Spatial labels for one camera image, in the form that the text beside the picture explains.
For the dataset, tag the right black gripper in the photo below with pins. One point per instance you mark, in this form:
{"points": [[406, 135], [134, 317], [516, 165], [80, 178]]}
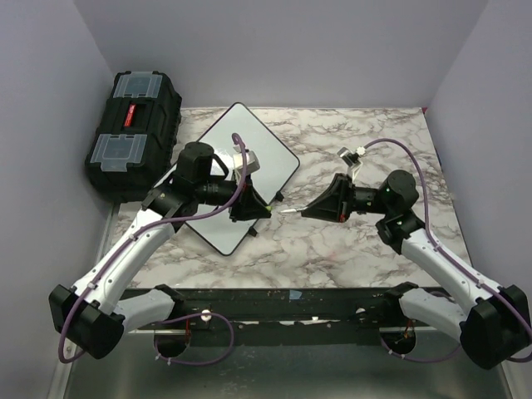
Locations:
{"points": [[327, 205]]}

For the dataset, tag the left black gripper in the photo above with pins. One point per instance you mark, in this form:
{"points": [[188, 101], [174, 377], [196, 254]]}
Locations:
{"points": [[249, 204]]}

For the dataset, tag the white marker pen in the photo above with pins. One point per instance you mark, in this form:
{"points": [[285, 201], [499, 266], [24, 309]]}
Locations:
{"points": [[292, 211]]}

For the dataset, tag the white whiteboard black frame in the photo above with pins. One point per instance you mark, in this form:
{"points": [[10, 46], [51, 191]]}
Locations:
{"points": [[277, 166]]}

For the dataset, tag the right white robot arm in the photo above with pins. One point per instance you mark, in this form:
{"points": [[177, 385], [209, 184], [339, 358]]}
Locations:
{"points": [[490, 322]]}

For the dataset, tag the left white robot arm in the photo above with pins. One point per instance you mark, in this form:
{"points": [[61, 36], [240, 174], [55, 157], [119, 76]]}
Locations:
{"points": [[92, 312]]}

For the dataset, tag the blue tape piece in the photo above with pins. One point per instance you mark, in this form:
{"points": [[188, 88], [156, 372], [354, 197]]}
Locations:
{"points": [[294, 295]]}

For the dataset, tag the black plastic toolbox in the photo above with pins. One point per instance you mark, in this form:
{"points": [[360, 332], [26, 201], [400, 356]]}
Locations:
{"points": [[134, 141]]}

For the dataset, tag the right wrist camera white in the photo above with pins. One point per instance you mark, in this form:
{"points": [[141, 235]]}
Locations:
{"points": [[353, 160]]}

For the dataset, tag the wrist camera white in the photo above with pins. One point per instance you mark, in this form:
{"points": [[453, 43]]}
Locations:
{"points": [[353, 160], [246, 163]]}

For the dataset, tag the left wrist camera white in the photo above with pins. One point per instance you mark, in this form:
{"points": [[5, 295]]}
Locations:
{"points": [[246, 163]]}

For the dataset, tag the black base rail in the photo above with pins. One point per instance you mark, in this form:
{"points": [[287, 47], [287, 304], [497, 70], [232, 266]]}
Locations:
{"points": [[256, 317]]}

